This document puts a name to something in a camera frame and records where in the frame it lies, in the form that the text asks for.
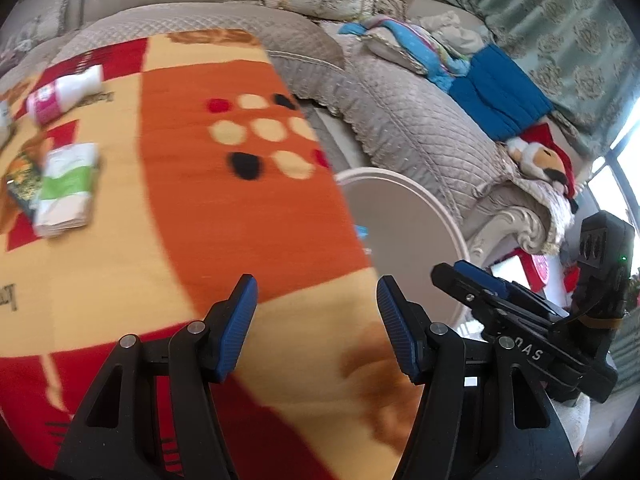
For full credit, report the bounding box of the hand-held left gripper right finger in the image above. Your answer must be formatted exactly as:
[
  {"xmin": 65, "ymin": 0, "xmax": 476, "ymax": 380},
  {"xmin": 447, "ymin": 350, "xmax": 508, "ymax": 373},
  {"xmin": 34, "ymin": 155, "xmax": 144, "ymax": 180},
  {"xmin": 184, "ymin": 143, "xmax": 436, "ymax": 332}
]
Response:
[{"xmin": 376, "ymin": 275, "xmax": 582, "ymax": 480}]

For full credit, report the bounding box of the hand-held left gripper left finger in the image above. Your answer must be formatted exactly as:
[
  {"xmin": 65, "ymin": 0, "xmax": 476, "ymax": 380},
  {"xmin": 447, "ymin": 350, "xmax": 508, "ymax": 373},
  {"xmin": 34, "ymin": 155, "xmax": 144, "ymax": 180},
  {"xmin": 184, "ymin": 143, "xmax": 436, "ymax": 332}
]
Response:
[{"xmin": 52, "ymin": 273, "xmax": 259, "ymax": 480}]

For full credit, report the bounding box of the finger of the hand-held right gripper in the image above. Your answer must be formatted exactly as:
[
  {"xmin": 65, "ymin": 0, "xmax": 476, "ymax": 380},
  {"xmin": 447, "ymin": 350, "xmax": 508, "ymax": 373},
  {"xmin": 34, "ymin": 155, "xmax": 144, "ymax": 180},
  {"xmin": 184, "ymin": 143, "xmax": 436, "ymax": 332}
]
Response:
[
  {"xmin": 452, "ymin": 259, "xmax": 567, "ymax": 319},
  {"xmin": 431, "ymin": 262, "xmax": 567, "ymax": 342}
]

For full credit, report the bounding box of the round white side table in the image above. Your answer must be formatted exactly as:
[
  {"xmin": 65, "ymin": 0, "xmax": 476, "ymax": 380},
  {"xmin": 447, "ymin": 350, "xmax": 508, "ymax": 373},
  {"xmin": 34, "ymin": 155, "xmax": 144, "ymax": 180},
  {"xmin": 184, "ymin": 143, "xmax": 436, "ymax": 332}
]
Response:
[{"xmin": 333, "ymin": 168, "xmax": 470, "ymax": 347}]

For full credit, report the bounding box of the red and white box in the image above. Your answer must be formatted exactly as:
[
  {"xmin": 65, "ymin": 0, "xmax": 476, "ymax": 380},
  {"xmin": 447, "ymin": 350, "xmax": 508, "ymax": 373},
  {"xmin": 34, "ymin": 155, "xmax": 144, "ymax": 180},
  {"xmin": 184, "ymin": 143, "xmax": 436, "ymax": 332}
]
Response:
[{"xmin": 491, "ymin": 251, "xmax": 552, "ymax": 292}]

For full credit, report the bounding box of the orange and white plush toy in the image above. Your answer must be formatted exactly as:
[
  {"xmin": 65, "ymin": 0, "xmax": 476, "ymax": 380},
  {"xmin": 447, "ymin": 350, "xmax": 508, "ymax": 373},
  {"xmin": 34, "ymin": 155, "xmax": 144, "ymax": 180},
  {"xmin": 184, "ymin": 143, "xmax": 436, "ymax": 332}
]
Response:
[{"xmin": 506, "ymin": 136, "xmax": 582, "ymax": 212}]

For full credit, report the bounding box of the red orange printed blanket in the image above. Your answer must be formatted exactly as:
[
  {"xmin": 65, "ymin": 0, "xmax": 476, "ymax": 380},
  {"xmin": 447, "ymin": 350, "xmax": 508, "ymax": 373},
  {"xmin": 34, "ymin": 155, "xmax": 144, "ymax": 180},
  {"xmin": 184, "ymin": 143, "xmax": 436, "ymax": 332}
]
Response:
[{"xmin": 0, "ymin": 29, "xmax": 427, "ymax": 480}]

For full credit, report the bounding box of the blue quilted cloth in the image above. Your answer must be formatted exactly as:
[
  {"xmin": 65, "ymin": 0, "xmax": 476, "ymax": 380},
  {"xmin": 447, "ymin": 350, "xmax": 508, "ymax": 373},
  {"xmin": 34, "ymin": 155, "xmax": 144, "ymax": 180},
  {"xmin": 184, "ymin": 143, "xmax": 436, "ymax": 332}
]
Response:
[{"xmin": 449, "ymin": 43, "xmax": 554, "ymax": 143}]

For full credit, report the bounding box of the beige quilted sofa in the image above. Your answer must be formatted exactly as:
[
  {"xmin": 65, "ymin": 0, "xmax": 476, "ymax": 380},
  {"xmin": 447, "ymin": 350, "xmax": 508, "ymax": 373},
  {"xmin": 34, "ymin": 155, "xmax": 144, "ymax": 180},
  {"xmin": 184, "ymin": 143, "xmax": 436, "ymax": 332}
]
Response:
[{"xmin": 0, "ymin": 0, "xmax": 582, "ymax": 257}]

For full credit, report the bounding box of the green and white tissue pack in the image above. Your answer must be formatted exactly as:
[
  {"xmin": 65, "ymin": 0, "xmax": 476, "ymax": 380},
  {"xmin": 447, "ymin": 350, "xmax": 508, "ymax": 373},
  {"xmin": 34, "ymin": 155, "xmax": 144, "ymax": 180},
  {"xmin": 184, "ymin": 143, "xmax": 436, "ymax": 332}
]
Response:
[{"xmin": 33, "ymin": 142, "xmax": 101, "ymax": 239}]

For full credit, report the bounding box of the colourful striped blanket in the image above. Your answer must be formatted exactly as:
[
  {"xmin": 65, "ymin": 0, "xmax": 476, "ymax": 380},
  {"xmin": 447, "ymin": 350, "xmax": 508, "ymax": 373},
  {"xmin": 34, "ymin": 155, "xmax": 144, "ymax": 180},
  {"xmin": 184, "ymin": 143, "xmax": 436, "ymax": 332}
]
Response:
[{"xmin": 339, "ymin": 15, "xmax": 472, "ymax": 92}]

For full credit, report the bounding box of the beige crumpled cloth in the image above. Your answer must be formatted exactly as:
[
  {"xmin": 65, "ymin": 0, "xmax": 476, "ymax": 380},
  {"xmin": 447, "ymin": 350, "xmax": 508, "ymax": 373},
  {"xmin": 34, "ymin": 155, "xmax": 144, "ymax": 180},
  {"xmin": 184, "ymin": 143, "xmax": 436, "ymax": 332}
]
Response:
[{"xmin": 419, "ymin": 10, "xmax": 487, "ymax": 57}]

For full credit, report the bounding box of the green patterned curtain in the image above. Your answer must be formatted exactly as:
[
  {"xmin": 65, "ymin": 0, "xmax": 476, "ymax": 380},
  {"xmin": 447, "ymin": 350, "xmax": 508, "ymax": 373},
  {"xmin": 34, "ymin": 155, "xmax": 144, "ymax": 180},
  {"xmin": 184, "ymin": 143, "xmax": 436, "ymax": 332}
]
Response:
[{"xmin": 425, "ymin": 0, "xmax": 640, "ymax": 162}]

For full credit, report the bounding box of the dark printed packet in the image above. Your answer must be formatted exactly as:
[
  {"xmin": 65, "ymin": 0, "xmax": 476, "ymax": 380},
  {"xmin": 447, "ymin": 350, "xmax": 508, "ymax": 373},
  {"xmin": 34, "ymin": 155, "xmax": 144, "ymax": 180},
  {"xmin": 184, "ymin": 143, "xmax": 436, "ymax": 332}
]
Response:
[{"xmin": 5, "ymin": 152, "xmax": 49, "ymax": 222}]

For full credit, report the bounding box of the small embroidered cushion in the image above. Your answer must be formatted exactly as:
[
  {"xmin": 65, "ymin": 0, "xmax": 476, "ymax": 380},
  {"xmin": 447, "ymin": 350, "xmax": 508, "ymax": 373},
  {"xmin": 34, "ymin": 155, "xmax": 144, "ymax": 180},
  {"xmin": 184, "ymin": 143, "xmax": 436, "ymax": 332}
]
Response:
[
  {"xmin": 375, "ymin": 0, "xmax": 412, "ymax": 22},
  {"xmin": 9, "ymin": 0, "xmax": 72, "ymax": 53}
]

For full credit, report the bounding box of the white bottle with pink label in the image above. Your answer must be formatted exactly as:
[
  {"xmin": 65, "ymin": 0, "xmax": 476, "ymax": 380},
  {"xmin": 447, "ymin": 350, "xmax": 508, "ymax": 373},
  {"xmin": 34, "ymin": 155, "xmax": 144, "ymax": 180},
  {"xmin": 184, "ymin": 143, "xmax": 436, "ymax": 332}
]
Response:
[{"xmin": 25, "ymin": 63, "xmax": 105, "ymax": 126}]

